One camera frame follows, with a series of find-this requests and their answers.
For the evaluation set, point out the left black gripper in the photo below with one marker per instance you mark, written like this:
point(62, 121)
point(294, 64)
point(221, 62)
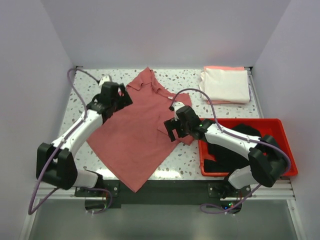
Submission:
point(125, 100)

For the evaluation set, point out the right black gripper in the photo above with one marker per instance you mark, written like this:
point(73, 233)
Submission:
point(180, 134)

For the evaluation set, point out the pink polo shirt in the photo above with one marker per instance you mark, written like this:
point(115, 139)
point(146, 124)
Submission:
point(134, 141)

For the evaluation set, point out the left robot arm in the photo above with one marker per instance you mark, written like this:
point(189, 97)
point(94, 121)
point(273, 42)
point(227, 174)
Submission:
point(55, 164)

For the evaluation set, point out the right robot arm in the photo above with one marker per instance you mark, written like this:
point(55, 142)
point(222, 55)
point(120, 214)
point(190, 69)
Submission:
point(266, 162)

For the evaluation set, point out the black clothes in bin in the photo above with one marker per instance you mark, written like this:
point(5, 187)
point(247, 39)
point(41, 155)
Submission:
point(218, 159)

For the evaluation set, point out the folded white t shirt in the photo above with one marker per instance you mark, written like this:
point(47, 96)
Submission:
point(225, 85)

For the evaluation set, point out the folded light pink shirt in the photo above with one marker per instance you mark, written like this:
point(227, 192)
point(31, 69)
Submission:
point(224, 68)

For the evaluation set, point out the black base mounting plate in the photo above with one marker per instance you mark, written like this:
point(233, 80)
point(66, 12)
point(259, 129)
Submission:
point(160, 192)

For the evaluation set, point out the red plastic bin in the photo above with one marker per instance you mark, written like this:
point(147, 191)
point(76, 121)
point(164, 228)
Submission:
point(266, 126)

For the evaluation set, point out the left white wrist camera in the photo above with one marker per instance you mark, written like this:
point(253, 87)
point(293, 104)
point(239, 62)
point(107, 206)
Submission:
point(105, 79)

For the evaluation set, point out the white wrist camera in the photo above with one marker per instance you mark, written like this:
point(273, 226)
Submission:
point(105, 79)
point(175, 107)

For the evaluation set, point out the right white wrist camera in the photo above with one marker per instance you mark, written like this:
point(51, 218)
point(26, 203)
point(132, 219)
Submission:
point(175, 107)

